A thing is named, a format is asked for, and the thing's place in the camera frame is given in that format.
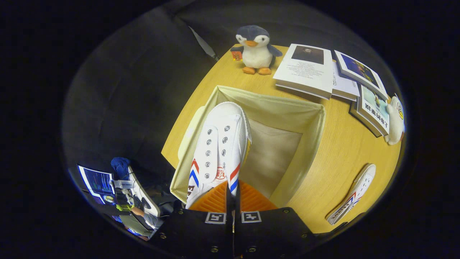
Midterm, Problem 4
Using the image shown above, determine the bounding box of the white canvas shoe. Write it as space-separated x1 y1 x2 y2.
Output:
185 101 252 209
326 164 376 226

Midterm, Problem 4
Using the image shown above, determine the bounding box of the white book with portrait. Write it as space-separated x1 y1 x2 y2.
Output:
272 44 335 100

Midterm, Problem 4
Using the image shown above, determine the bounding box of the cream fabric storage box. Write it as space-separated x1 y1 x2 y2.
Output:
170 85 326 208

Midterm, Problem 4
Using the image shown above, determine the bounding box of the thin white booklet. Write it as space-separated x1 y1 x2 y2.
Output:
331 61 360 102

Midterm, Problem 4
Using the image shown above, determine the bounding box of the book with teal cover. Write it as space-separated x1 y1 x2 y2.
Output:
349 86 390 138

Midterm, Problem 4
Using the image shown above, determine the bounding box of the blue cloth object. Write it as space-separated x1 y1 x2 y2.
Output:
110 157 131 180

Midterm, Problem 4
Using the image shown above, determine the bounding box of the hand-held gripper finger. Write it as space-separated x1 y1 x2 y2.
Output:
153 180 234 259
234 180 317 259

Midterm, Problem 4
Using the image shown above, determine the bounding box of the book with dark photo cover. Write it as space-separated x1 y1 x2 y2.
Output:
334 50 389 101

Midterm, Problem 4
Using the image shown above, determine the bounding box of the penguin plush toy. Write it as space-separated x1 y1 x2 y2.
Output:
230 25 283 75

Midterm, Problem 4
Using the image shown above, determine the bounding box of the white duck plush toy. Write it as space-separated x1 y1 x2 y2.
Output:
384 94 406 146

